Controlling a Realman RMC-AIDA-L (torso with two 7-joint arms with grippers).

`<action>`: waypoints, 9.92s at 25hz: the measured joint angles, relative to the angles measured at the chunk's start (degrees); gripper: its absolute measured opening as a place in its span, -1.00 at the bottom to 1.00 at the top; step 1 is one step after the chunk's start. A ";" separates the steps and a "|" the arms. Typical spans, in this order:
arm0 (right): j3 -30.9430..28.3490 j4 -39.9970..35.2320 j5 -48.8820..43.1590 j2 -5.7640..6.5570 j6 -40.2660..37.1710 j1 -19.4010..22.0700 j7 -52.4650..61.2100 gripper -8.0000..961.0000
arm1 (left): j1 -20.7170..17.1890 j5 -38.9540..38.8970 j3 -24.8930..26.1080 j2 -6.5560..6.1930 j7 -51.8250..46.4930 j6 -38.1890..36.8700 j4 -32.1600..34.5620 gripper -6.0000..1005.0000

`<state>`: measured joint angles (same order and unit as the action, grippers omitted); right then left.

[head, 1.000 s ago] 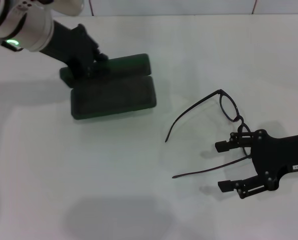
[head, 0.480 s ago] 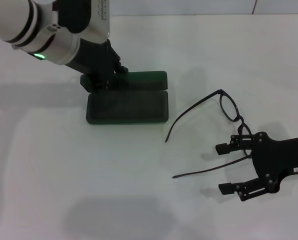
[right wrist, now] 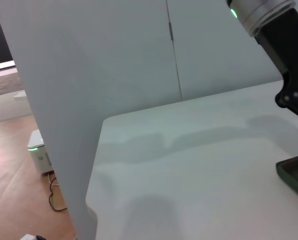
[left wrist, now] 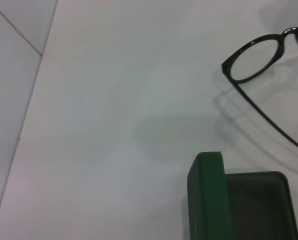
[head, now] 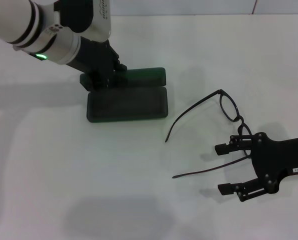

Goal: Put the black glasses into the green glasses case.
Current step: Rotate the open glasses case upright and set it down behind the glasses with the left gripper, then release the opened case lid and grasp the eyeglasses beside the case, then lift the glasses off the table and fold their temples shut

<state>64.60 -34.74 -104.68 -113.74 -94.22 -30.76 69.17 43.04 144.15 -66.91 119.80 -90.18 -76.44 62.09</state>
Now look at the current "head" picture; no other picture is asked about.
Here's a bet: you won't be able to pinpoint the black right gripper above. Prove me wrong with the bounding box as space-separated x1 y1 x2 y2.
214 132 298 203

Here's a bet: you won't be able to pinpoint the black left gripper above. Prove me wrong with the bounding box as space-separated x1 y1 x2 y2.
66 36 128 92

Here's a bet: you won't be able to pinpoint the green glasses case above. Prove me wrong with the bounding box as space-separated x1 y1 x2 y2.
86 66 169 124

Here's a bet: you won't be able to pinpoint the black round glasses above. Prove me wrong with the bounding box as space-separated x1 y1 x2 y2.
164 89 254 179

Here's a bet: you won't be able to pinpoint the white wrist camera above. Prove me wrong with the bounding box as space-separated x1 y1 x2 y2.
53 0 113 41

